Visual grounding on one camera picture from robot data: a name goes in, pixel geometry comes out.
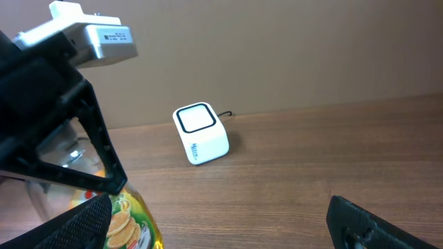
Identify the white barcode scanner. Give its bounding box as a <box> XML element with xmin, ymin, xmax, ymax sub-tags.
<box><xmin>172</xmin><ymin>102</ymin><xmax>230</xmax><ymax>165</ymax></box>

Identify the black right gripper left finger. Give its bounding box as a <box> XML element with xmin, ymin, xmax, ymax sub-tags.
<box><xmin>1</xmin><ymin>194</ymin><xmax>112</xmax><ymax>249</ymax></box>

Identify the yellow oil bottle silver cap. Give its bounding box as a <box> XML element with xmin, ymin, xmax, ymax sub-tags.
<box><xmin>26</xmin><ymin>118</ymin><xmax>165</xmax><ymax>249</ymax></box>

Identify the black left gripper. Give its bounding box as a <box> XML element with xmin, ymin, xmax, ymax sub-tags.
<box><xmin>1</xmin><ymin>32</ymin><xmax>127</xmax><ymax>194</ymax></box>

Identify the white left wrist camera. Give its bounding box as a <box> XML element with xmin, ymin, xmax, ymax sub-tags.
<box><xmin>12</xmin><ymin>1</ymin><xmax>138</xmax><ymax>68</ymax></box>

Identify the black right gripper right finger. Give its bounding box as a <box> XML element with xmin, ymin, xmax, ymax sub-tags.
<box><xmin>326</xmin><ymin>196</ymin><xmax>437</xmax><ymax>249</ymax></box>

